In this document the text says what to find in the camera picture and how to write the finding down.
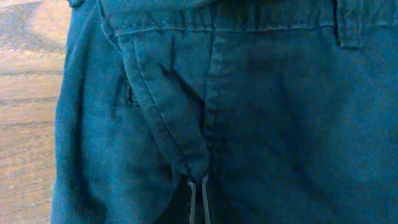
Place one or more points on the blue shorts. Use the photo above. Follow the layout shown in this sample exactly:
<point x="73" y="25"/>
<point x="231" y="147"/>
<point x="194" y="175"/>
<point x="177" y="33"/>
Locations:
<point x="228" y="112"/>

